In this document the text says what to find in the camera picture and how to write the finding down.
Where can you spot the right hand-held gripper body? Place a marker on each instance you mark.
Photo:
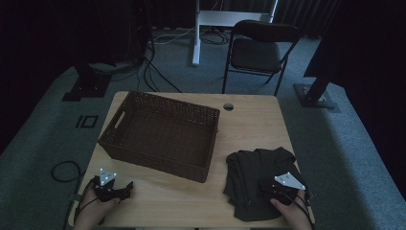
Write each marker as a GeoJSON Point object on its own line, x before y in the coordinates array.
{"type": "Point", "coordinates": [284, 190]}

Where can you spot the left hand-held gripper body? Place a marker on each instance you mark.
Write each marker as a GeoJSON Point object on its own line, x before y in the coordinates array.
{"type": "Point", "coordinates": [107, 190]}

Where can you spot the dark cloth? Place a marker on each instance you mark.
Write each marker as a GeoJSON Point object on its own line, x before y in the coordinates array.
{"type": "Point", "coordinates": [245, 179]}

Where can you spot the brown wicker basket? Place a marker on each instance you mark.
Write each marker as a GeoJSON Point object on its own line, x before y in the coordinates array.
{"type": "Point", "coordinates": [162, 137]}

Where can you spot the person's left hand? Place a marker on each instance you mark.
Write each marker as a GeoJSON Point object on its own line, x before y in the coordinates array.
{"type": "Point", "coordinates": [92, 209]}

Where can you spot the person's right hand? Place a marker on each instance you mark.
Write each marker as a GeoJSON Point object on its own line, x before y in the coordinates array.
{"type": "Point", "coordinates": [295, 214]}

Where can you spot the black metal stand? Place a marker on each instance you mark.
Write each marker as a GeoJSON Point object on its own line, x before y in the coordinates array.
{"type": "Point", "coordinates": [314, 94]}
{"type": "Point", "coordinates": [87, 84]}

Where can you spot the black folding chair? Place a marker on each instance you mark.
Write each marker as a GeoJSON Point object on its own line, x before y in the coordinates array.
{"type": "Point", "coordinates": [255, 52]}

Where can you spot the white metal desk frame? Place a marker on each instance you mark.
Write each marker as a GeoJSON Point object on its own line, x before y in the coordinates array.
{"type": "Point", "coordinates": [199, 19]}

